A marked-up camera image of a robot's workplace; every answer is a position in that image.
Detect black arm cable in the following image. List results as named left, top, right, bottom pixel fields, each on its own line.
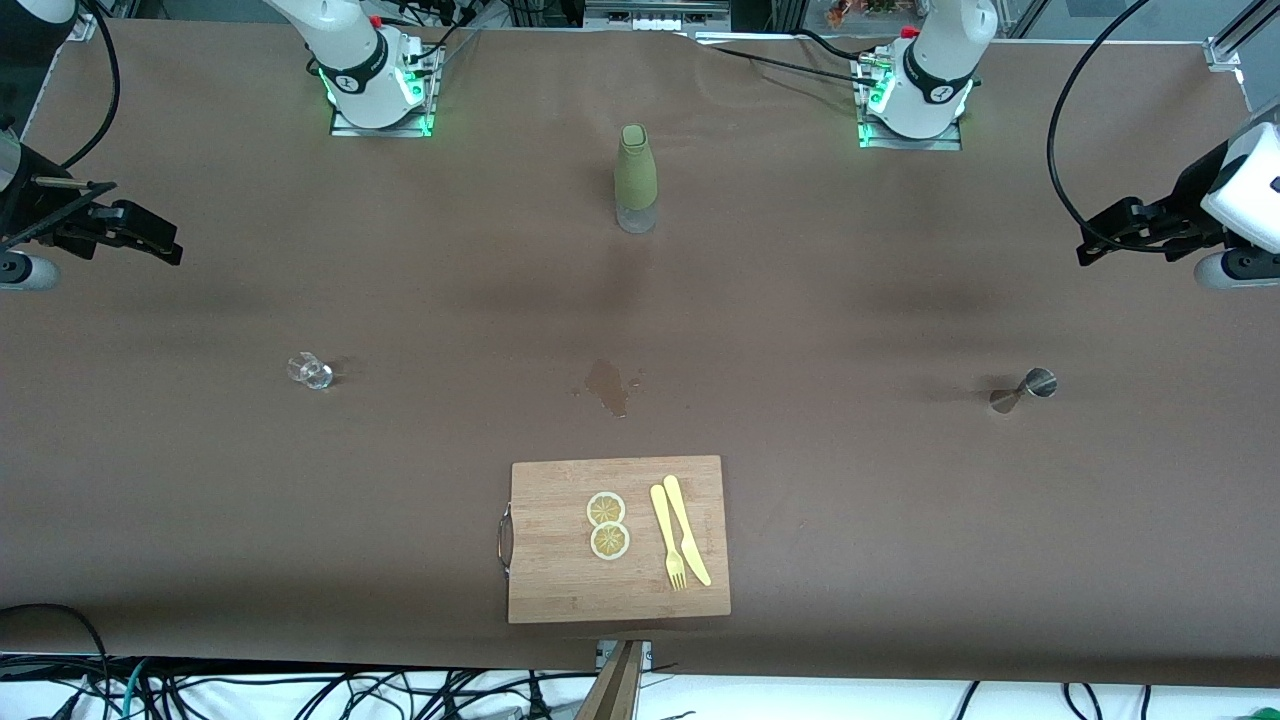
left=58, top=0, right=122, bottom=171
left=1046, top=0, right=1153, bottom=251

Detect black cable on table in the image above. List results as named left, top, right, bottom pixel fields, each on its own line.
left=690, top=30, right=881, bottom=89

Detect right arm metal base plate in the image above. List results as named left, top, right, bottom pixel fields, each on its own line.
left=330, top=40, right=438, bottom=138

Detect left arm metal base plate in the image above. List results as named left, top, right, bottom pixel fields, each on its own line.
left=858, top=55, right=963, bottom=151

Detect yellow plastic fork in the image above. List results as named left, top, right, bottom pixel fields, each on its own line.
left=650, top=484, right=688, bottom=592

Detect black floor cable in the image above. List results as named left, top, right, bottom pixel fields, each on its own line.
left=0, top=603, right=113, bottom=720

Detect green sleeved glass bottle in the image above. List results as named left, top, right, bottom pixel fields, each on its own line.
left=614, top=124, right=659, bottom=235

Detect yellow plastic knife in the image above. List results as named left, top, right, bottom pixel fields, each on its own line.
left=663, top=475, right=713, bottom=587

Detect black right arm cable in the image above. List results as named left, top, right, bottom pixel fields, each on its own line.
left=58, top=0, right=122, bottom=171

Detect steel jigger measuring cup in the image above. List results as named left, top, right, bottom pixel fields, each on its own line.
left=989, top=367, right=1057, bottom=414

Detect spilled liquid puddle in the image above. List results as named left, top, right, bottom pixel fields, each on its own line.
left=575, top=358, right=646, bottom=419

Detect wooden post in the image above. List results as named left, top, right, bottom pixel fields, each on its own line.
left=575, top=640, right=646, bottom=720

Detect grey power strip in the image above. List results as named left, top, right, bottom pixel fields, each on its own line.
left=585, top=0, right=731, bottom=31

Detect aluminium frame profile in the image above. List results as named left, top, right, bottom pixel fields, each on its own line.
left=1205, top=0, right=1280, bottom=73
left=55, top=0, right=101, bottom=41

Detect wooden cutting board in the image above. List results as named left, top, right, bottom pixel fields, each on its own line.
left=498, top=455, right=732, bottom=625

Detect brown table cover sheet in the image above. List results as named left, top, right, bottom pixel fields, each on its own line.
left=0, top=18, right=1280, bottom=691

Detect green floor cable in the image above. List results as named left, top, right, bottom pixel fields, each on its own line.
left=118, top=658, right=151, bottom=720

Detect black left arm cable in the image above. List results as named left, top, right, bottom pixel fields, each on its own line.
left=1046, top=0, right=1153, bottom=251

